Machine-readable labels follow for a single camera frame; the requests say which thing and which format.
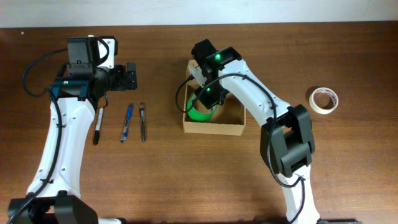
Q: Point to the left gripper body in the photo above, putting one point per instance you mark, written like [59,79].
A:
[131,76]

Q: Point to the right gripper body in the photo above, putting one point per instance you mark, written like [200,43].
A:
[211,101]

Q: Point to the green tape roll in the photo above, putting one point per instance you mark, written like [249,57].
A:
[195,114]

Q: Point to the brown cardboard box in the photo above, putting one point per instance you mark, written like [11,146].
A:
[228,119]

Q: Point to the black and white marker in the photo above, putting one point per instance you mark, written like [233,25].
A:
[98,126]

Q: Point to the cream masking tape roll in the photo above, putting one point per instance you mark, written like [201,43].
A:
[333,96]

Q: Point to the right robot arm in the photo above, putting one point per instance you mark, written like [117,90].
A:
[287,142]

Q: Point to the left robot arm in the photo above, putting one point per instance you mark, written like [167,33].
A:
[54,194]

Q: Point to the black ballpoint pen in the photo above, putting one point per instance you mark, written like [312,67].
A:
[142,119]

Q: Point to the blue ballpoint pen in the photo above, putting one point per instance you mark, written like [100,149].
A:
[126,123]

